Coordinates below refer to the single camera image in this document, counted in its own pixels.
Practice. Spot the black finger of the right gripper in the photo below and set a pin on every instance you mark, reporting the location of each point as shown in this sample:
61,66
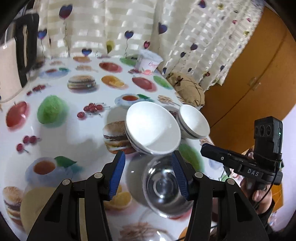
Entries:
215,153

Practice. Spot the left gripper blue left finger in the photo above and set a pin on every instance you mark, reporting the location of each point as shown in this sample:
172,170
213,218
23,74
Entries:
112,173

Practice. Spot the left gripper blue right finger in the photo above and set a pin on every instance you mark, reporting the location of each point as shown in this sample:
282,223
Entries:
184,173

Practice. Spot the steel bowl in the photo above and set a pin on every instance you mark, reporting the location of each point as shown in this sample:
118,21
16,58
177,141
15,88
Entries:
161,190

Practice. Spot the small white bowl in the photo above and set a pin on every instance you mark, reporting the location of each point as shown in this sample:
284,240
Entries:
192,123

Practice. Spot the white bowl blue rim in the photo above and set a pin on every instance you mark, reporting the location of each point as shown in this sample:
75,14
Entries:
152,129

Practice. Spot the beige plate bottom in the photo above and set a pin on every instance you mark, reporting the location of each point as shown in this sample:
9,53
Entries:
32,204

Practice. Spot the right hand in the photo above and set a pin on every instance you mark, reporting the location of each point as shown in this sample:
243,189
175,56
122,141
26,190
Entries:
263,198

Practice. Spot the fruit print tablecloth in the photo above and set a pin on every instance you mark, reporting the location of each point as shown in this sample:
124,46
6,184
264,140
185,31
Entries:
53,129

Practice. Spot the burlap bag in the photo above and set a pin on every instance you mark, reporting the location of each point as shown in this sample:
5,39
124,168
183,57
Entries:
187,88

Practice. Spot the wooden cabinet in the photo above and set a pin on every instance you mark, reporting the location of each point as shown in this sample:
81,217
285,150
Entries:
260,83

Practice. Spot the yogurt cup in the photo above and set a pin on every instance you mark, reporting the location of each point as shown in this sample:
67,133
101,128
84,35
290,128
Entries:
147,62

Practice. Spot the striped heart curtain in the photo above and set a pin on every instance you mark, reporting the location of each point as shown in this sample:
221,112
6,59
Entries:
201,38

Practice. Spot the white electric kettle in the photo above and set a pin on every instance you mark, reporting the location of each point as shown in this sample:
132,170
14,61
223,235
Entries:
18,54

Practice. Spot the black camera box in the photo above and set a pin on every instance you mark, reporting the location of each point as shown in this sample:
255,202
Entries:
268,134

